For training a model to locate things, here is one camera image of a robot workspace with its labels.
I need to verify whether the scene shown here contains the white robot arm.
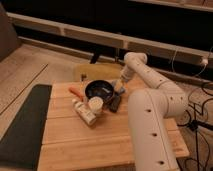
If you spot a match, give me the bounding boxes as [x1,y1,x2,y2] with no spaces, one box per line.
[120,52,188,171]

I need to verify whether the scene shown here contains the black ceramic bowl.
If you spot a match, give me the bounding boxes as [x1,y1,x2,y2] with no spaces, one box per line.
[85,80,114,103]

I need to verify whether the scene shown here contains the white ceramic cup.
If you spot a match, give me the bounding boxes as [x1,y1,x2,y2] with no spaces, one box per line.
[88,96,104,115]

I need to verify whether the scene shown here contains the dark brown oblong object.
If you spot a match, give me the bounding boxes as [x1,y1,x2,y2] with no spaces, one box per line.
[109,95,121,113]

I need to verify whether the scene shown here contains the white plastic bottle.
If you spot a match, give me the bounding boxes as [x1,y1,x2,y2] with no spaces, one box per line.
[72,99,96,125]

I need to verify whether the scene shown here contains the orange carrot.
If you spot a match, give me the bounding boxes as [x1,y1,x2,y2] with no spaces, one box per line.
[68,87,84,101]

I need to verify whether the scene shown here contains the wooden table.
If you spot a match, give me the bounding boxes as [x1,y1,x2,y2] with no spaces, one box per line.
[37,77,190,171]

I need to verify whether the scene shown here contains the black tripod stand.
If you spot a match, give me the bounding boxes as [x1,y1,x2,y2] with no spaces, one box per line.
[176,83,213,171]

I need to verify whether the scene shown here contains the black floor mat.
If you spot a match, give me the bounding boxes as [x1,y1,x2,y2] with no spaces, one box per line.
[0,84,52,170]

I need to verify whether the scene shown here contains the white wall rail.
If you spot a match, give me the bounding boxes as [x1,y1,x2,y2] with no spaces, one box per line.
[7,12,213,59]

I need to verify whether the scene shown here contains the white cable with plug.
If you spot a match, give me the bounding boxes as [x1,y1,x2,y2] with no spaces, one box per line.
[169,46,213,78]

